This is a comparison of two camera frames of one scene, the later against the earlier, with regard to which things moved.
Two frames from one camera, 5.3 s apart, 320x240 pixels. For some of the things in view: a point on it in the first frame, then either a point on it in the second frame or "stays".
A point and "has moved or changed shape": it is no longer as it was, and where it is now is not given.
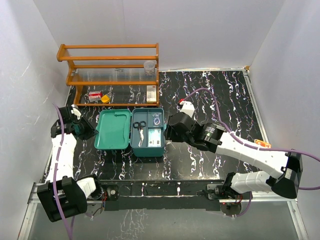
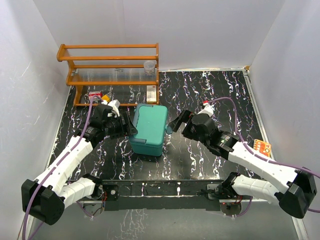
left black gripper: (91, 131) -> (130, 128)
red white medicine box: (94, 96) stays
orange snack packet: (262, 143) stays
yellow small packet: (105, 99) stays
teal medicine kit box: (141, 130) has moved or changed shape
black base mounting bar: (177, 195) stays
